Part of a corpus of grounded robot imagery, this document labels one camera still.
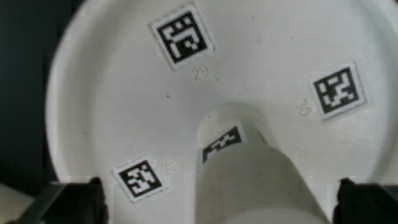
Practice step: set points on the white cylindrical table leg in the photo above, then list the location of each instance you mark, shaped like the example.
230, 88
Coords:
252, 190

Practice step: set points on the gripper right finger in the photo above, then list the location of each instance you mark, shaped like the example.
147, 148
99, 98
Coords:
367, 203

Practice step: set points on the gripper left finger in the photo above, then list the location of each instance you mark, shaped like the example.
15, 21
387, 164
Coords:
70, 204

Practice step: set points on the white round table top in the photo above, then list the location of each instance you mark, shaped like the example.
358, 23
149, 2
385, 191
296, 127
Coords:
165, 57

